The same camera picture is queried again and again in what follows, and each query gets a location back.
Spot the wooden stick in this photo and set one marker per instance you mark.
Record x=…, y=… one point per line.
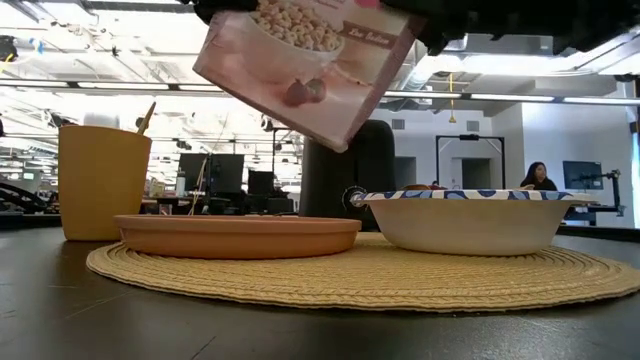
x=146, y=119

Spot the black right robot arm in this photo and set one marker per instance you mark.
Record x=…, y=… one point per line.
x=600, y=20

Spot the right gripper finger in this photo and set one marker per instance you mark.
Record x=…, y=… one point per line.
x=437, y=37

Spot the terracotta plastic plate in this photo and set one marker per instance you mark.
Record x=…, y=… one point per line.
x=235, y=240

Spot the black toaster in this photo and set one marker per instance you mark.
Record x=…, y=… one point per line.
x=340, y=170

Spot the person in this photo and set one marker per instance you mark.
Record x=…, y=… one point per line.
x=539, y=175

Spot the round woven straw placemat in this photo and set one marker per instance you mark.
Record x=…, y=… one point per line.
x=350, y=280

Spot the white bottle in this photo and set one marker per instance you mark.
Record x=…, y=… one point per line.
x=180, y=185

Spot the ceiling light strip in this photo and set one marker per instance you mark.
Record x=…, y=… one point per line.
x=125, y=86

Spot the black rectangular frame stand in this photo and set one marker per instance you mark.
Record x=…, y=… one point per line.
x=470, y=136

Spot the pink strawberry yogurt cereal box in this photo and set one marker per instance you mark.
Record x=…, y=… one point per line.
x=310, y=110

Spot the orange plastic bin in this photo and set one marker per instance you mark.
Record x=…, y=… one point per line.
x=415, y=187

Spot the dark computer monitor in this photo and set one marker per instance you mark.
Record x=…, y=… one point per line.
x=226, y=174
x=192, y=172
x=261, y=182
x=582, y=175

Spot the blue patterned paper bowl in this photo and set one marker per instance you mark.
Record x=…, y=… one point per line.
x=470, y=225

